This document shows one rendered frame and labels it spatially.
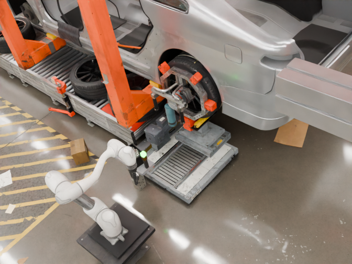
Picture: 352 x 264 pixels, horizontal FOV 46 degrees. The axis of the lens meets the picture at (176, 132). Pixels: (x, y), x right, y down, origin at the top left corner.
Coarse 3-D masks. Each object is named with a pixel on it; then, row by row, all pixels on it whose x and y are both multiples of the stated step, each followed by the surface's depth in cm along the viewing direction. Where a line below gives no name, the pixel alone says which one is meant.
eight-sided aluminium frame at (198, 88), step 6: (168, 72) 392; (174, 72) 384; (180, 72) 385; (186, 72) 380; (162, 78) 403; (186, 78) 376; (162, 84) 411; (168, 84) 414; (192, 84) 377; (198, 84) 378; (198, 90) 376; (204, 90) 379; (204, 96) 379; (204, 102) 383; (204, 108) 387; (186, 114) 415; (192, 114) 415; (198, 114) 400; (204, 114) 393
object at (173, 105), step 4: (176, 92) 394; (180, 96) 390; (184, 96) 393; (168, 100) 393; (184, 100) 393; (168, 104) 398; (172, 104) 392; (176, 104) 388; (172, 108) 397; (176, 108) 392
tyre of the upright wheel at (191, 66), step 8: (184, 56) 390; (192, 56) 386; (168, 64) 398; (176, 64) 389; (184, 64) 381; (192, 64) 379; (200, 64) 380; (192, 72) 380; (200, 72) 375; (208, 72) 379; (168, 80) 416; (208, 80) 377; (208, 88) 378; (216, 88) 382; (208, 96) 386; (216, 96) 384; (216, 104) 389; (208, 112) 401
